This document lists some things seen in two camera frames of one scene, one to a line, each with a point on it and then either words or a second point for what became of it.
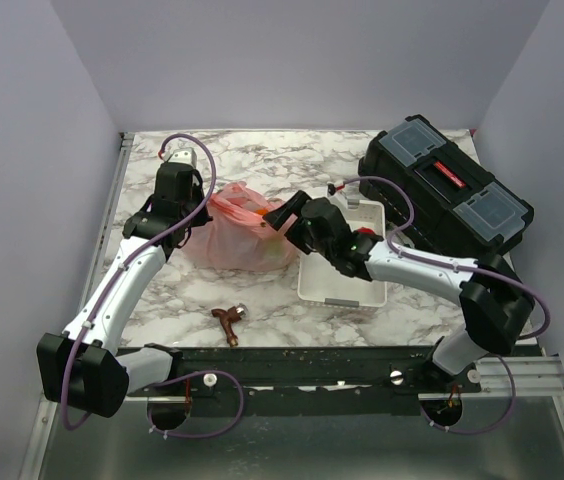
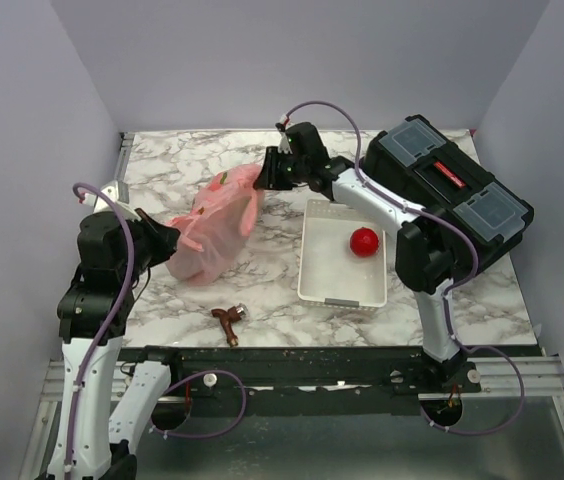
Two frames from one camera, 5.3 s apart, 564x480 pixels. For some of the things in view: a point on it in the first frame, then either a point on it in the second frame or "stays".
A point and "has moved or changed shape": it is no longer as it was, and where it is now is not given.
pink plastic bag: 238,239 has moved or changed shape
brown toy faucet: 233,314 stays
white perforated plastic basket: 320,277 stays
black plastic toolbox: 461,211 stays
